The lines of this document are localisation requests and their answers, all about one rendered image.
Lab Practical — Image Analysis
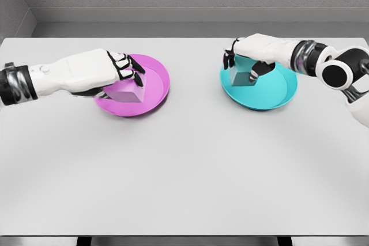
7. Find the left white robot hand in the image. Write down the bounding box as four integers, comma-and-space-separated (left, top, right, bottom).
65, 49, 146, 100

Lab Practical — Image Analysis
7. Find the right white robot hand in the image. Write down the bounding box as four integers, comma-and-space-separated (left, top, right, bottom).
223, 33, 278, 86

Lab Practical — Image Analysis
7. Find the cyan block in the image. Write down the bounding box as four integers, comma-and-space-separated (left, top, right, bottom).
228, 62, 257, 87

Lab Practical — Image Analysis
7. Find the pink block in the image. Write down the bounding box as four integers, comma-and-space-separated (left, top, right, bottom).
105, 75, 146, 104

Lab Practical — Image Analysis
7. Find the cyan round plate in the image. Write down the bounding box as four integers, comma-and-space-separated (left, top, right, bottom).
219, 54, 298, 111

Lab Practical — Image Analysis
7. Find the pink round plate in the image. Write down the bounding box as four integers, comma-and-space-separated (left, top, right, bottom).
94, 54, 171, 118

